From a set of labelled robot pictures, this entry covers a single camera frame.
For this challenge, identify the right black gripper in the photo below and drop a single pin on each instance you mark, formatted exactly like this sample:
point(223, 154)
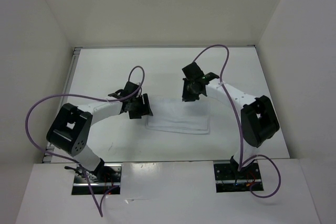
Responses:
point(186, 96)

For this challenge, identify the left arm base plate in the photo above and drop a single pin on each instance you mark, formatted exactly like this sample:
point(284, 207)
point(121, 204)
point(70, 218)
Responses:
point(109, 182)

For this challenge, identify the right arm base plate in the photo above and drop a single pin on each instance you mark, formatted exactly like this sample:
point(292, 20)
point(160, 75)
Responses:
point(227, 181)

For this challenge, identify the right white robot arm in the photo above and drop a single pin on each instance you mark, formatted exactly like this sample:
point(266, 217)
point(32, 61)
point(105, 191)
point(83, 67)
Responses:
point(256, 117)

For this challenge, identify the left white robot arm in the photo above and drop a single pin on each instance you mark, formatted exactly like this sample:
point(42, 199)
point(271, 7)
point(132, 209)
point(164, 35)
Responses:
point(70, 129)

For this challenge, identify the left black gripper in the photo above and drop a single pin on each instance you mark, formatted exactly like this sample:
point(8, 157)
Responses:
point(144, 109)

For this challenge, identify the white skirt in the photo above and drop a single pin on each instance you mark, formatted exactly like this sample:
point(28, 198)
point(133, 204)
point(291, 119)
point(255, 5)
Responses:
point(174, 115)

